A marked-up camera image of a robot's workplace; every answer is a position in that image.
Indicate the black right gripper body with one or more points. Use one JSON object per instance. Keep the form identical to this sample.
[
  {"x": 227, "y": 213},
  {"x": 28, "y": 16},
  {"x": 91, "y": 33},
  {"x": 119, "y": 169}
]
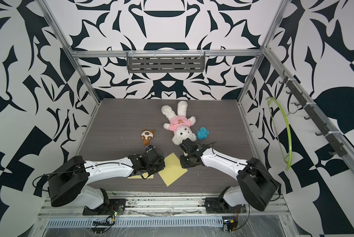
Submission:
[{"x": 185, "y": 161}]

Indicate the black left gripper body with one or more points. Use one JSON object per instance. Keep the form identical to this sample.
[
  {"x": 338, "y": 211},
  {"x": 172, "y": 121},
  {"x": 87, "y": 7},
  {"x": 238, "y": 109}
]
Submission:
[{"x": 155, "y": 169}]

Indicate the yellow square paper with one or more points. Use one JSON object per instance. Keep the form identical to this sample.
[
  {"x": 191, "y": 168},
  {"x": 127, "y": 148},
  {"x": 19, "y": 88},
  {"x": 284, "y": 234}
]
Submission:
[{"x": 172, "y": 170}]

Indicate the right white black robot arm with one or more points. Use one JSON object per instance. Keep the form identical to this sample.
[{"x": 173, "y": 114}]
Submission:
[{"x": 256, "y": 186}]

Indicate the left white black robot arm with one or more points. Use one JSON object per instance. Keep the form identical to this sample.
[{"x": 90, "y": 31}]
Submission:
[{"x": 69, "y": 184}]

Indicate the teal yarn bundle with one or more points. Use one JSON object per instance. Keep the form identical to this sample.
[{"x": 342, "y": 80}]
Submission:
[{"x": 202, "y": 133}]

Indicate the small brown white plush toy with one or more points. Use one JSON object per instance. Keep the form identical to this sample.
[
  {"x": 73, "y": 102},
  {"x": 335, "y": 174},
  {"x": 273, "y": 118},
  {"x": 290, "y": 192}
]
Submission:
[{"x": 146, "y": 136}]

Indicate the white plush bunny pink shirt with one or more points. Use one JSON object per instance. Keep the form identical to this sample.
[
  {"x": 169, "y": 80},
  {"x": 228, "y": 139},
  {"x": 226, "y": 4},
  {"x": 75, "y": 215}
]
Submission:
[{"x": 178, "y": 123}]

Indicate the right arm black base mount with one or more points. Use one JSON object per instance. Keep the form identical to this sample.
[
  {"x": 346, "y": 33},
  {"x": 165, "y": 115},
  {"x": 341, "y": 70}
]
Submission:
[{"x": 221, "y": 204}]

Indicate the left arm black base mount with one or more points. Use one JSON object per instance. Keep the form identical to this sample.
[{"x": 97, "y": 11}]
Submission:
[{"x": 109, "y": 206}]

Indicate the white slotted cable duct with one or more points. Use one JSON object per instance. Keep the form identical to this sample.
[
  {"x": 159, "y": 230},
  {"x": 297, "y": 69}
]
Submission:
[{"x": 126, "y": 222}]

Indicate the grey wall hook rail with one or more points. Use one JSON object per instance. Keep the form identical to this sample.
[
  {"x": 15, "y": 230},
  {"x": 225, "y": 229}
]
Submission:
[{"x": 315, "y": 114}]

